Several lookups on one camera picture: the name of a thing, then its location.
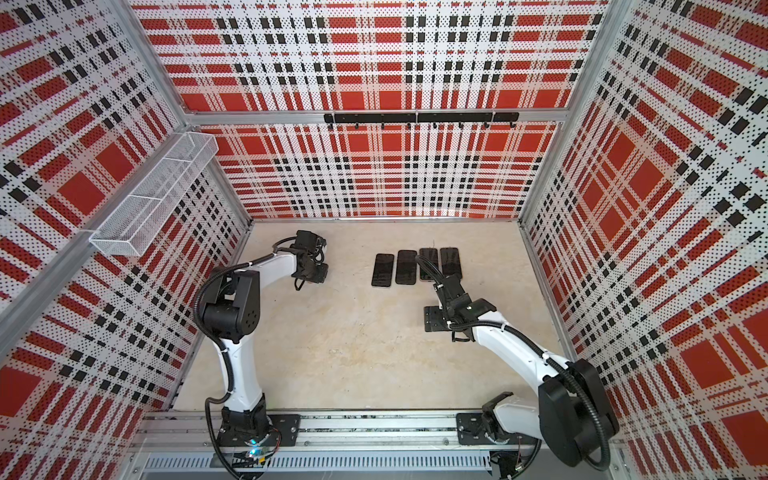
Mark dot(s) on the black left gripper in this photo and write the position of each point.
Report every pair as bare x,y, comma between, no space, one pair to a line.
321,276

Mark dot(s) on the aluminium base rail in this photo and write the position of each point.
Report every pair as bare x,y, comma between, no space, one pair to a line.
352,444

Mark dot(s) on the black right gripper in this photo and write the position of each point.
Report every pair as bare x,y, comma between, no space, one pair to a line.
432,318

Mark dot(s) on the white wire mesh basket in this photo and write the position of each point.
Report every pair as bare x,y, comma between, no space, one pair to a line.
134,224

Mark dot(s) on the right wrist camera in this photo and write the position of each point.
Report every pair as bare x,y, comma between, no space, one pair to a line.
456,304

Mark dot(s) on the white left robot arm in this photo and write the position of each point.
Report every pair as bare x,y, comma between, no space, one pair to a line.
227,310

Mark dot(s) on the black phone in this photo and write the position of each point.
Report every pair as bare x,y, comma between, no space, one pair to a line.
382,275
450,262
406,267
428,263

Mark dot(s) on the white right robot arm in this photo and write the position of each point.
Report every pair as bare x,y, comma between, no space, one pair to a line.
571,415

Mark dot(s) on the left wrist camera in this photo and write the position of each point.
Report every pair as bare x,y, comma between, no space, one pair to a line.
310,244

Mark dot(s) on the black hook rail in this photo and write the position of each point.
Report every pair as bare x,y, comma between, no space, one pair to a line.
408,118

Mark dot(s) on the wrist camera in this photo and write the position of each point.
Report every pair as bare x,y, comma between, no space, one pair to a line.
310,244
456,304

